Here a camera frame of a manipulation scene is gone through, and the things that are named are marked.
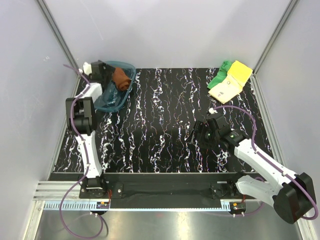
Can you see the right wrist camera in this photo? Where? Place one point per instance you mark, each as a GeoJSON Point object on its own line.
{"type": "Point", "coordinates": [212, 111]}

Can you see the green towel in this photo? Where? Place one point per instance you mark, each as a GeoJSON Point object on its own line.
{"type": "Point", "coordinates": [221, 74]}

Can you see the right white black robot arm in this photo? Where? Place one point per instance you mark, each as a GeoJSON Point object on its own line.
{"type": "Point", "coordinates": [290, 194]}

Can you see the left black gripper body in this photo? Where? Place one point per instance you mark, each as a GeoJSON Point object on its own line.
{"type": "Point", "coordinates": [108, 73]}

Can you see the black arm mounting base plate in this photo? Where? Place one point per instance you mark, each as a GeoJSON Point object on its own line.
{"type": "Point", "coordinates": [126, 185]}

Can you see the yellow towel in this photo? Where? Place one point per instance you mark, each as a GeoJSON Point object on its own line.
{"type": "Point", "coordinates": [240, 72]}

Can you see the brown towel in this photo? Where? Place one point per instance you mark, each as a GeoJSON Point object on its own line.
{"type": "Point", "coordinates": [121, 80]}

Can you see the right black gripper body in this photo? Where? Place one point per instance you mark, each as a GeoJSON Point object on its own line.
{"type": "Point", "coordinates": [207, 138]}

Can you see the aluminium frame rail front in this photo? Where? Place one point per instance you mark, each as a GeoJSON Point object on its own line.
{"type": "Point", "coordinates": [65, 195]}

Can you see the right aluminium frame post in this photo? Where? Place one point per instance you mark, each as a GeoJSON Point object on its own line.
{"type": "Point", "coordinates": [275, 34]}

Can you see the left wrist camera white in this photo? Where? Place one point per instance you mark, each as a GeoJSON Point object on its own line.
{"type": "Point", "coordinates": [86, 69]}

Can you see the cream towel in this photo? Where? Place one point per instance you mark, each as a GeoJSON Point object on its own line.
{"type": "Point", "coordinates": [227, 89]}

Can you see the teal transparent plastic bin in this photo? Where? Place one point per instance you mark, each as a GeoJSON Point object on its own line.
{"type": "Point", "coordinates": [112, 100]}

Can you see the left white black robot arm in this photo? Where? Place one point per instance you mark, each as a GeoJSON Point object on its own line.
{"type": "Point", "coordinates": [82, 120]}

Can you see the left aluminium frame post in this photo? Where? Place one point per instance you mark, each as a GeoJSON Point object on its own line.
{"type": "Point", "coordinates": [56, 32]}

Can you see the aluminium frame post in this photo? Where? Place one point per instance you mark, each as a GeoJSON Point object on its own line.
{"type": "Point", "coordinates": [275, 34]}
{"type": "Point", "coordinates": [56, 32]}

